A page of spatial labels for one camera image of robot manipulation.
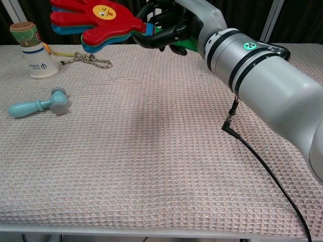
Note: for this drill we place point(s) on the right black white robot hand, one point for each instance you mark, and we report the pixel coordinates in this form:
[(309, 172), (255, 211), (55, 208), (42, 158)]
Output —
[(174, 27)]

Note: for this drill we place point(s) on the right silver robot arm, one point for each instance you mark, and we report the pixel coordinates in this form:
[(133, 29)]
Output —
[(272, 85)]

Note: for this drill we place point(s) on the black curtain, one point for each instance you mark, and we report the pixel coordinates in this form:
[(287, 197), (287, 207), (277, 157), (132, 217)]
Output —
[(302, 20), (25, 10)]

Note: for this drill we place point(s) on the beige waffle tablecloth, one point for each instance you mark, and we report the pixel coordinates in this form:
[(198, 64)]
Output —
[(126, 151)]

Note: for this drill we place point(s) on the light blue toy hammer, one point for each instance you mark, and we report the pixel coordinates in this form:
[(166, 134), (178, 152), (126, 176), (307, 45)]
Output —
[(56, 100)]

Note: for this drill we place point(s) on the white paper cup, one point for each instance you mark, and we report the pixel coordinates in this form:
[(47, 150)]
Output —
[(40, 64)]

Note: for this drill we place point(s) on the brown green paper cup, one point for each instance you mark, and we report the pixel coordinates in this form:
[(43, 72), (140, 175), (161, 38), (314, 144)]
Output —
[(24, 34)]

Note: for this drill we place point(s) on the silver aluminium post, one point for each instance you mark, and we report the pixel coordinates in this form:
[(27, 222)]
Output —
[(271, 20)]

